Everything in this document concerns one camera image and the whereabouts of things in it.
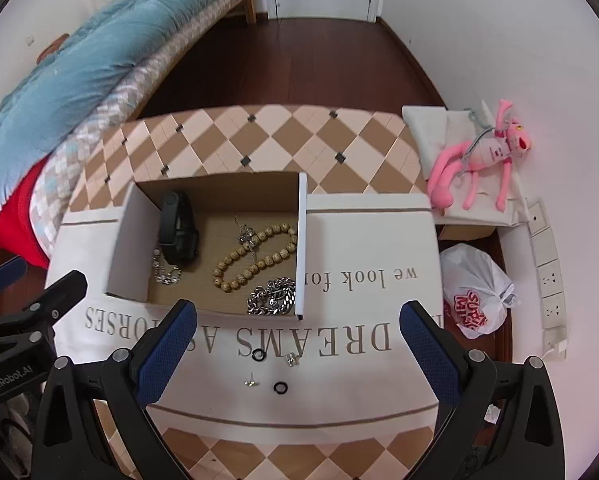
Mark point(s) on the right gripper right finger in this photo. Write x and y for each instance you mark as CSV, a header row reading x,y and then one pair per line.
x,y
422,335

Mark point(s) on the white plastic shopping bag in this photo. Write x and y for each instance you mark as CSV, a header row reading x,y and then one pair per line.
x,y
478,294

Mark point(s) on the cream folded cloth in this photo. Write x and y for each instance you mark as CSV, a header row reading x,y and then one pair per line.
x,y
433,129

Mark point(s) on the small gold stud earring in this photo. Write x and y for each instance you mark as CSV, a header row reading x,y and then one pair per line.
x,y
252,381

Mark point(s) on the silver dangling earring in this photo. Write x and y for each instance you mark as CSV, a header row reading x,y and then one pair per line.
x,y
247,238

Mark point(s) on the patterned mattress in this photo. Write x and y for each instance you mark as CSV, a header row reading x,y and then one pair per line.
x,y
58,175

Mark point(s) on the red cloth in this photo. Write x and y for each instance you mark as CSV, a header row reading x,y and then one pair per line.
x,y
16,232

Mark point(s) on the blue quilt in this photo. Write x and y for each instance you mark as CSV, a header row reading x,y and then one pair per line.
x,y
64,89

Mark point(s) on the white cardboard box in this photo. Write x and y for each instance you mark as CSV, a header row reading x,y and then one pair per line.
x,y
218,201

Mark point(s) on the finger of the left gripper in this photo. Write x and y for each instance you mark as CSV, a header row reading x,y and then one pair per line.
x,y
57,300
11,271

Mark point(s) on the pink panther plush toy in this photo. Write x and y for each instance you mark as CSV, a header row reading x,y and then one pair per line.
x,y
493,146

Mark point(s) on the white wall socket strip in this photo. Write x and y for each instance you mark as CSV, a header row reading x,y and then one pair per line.
x,y
553,314

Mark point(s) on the black fitness band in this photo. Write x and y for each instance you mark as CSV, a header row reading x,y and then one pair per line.
x,y
178,236

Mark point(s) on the brown cardboard box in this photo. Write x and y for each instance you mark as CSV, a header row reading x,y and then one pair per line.
x,y
462,233

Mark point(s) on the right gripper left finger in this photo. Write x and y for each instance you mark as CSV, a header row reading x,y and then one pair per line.
x,y
160,349

